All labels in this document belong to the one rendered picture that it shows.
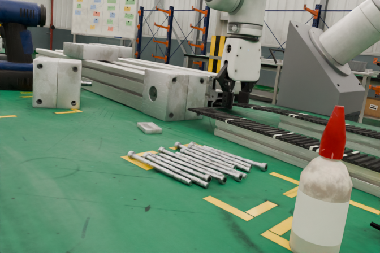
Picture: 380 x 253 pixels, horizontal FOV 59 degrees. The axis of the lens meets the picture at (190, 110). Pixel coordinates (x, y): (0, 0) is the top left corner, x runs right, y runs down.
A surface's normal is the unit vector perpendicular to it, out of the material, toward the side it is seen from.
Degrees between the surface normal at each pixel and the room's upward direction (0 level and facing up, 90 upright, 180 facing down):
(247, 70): 88
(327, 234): 90
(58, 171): 0
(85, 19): 90
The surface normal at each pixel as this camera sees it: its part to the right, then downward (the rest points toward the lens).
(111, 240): 0.11, -0.98
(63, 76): 0.30, 0.21
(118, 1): -0.40, 0.13
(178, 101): 0.63, 0.21
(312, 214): -0.64, 0.07
